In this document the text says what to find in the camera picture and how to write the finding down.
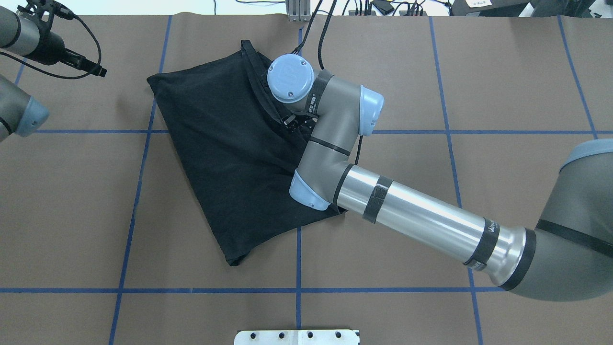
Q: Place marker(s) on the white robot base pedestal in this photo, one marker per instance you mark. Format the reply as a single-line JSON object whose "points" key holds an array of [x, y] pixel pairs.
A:
{"points": [[298, 337]]}

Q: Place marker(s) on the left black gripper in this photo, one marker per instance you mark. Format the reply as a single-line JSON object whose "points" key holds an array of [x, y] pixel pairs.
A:
{"points": [[49, 51]]}

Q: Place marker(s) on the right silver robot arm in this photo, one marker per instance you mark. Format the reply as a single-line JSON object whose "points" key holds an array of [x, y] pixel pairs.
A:
{"points": [[566, 256]]}

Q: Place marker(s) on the aluminium frame post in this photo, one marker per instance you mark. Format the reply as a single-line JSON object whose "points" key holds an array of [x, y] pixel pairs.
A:
{"points": [[298, 10]]}

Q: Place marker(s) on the black graphic t-shirt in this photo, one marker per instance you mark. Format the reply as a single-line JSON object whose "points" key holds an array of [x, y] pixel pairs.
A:
{"points": [[239, 157]]}

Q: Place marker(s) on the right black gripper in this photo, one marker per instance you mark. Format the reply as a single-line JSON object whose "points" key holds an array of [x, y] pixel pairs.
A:
{"points": [[289, 122]]}

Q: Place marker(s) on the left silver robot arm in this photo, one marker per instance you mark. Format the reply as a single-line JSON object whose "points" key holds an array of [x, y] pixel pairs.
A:
{"points": [[20, 113]]}

